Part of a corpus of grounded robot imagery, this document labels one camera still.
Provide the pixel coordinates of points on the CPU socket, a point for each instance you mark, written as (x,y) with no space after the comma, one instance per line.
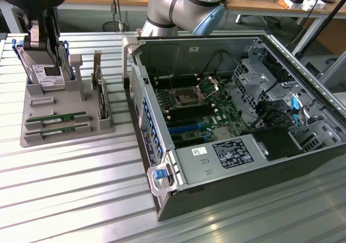
(186,98)

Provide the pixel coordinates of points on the blue case latch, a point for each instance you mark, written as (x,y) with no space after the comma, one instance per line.
(159,174)

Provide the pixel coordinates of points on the green RAM stick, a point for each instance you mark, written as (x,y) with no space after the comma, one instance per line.
(65,116)
(58,130)

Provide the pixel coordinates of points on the metal socket cover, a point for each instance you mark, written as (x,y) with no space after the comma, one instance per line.
(208,87)

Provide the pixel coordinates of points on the cluttered wooden desk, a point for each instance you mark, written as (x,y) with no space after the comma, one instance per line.
(281,10)

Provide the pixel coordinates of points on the blue expansion slot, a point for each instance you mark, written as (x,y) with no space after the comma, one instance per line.
(186,128)

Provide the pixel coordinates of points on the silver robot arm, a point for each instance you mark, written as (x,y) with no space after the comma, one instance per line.
(162,7)

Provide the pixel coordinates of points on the silver disk bay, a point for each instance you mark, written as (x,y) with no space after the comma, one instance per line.
(311,140)

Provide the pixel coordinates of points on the black plastic shroud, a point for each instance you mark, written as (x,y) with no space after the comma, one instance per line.
(273,143)

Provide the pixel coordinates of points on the hard disk in blue caddy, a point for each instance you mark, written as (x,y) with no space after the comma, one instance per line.
(28,61)

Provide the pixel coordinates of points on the green motherboard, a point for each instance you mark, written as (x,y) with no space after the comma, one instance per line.
(227,110)

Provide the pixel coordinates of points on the grey equipment box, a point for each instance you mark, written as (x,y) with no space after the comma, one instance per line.
(335,78)

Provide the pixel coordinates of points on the grey power supply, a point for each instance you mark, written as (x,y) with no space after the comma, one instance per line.
(194,170)

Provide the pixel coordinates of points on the open black PC case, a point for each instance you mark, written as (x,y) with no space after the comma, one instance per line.
(243,189)

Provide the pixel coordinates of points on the white flat box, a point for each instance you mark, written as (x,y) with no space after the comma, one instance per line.
(313,4)

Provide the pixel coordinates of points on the black tripod pole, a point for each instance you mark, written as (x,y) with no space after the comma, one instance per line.
(324,22)

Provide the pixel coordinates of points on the perforated metal drive cage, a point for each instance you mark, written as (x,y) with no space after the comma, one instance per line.
(248,78)

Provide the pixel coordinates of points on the thin socket locking lever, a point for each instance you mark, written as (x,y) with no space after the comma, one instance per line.
(172,83)

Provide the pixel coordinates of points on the black graphics card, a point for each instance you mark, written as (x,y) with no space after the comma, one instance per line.
(102,102)

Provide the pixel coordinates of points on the grey plastic parts rack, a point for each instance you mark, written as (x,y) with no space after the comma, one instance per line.
(81,141)

